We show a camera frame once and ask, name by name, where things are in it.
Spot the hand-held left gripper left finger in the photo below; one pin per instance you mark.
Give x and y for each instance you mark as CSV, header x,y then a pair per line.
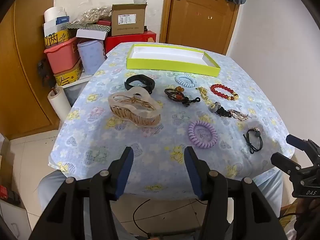
x,y
123,172

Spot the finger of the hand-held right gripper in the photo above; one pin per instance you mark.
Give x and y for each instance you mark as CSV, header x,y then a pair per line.
x,y
295,142
282,161

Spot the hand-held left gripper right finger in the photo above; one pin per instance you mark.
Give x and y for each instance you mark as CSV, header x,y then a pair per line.
x,y
193,172

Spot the beige large hair claw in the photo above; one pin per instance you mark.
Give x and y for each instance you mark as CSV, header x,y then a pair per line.
x,y
150,116

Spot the black wrist band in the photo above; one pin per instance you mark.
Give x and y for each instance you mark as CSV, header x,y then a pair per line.
x,y
150,86

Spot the lime green shallow box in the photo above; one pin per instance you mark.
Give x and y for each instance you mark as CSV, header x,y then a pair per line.
x,y
162,66

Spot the person's right hand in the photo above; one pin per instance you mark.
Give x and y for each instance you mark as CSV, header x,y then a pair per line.
x,y
303,211

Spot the person's right leg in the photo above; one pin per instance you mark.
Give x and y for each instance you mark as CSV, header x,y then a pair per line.
x,y
271,192

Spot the person's leg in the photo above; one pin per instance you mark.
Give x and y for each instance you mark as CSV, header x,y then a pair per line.
x,y
50,200
271,192

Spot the blue floral tablecloth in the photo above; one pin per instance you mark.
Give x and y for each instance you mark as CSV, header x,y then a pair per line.
x,y
100,135

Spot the yellow patterned cloth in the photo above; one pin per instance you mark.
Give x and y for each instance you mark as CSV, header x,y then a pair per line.
x,y
287,227

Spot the person's left leg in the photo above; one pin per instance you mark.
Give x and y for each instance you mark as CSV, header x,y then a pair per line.
x,y
50,200

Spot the narrow white paper roll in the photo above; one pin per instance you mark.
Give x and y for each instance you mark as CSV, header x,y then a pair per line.
x,y
60,105

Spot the white plastic storage container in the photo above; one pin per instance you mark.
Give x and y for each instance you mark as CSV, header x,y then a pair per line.
x,y
76,90

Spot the large yellow tin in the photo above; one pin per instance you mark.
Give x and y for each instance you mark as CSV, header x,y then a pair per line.
x,y
67,76

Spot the red tool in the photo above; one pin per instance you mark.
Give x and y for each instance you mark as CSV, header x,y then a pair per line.
x,y
8,195

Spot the lavender plastic bin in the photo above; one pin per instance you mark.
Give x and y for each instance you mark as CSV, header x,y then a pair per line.
x,y
91,57

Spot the dark brown hanging ornament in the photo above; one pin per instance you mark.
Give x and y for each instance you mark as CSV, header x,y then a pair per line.
x,y
45,72

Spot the pink plastic basket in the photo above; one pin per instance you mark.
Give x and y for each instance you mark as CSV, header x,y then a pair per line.
x,y
61,57

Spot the red gift box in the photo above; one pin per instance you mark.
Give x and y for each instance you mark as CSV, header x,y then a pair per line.
x,y
140,38

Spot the white flat box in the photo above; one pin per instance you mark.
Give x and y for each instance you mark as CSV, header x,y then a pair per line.
x,y
90,34

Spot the wooden wardrobe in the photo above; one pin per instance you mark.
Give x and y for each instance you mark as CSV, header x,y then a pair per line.
x,y
22,67

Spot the brown cardboard box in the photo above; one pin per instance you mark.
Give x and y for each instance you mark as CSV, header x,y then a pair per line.
x,y
127,26

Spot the brown wooden door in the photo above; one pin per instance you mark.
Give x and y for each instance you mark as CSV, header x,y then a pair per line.
x,y
200,25

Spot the small yellow tin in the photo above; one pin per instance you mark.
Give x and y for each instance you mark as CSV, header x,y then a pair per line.
x,y
56,38

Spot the green striped box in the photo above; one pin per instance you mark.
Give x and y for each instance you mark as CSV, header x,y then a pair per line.
x,y
87,27

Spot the dark red box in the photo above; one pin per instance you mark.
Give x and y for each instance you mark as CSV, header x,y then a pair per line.
x,y
103,22

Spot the gold beaded bag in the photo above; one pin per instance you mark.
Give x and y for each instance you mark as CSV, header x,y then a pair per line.
x,y
92,15

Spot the white and blue carton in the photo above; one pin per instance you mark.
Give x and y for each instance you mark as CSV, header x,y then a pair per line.
x,y
60,23

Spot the wide white paper roll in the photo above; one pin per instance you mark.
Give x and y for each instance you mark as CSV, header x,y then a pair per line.
x,y
53,13

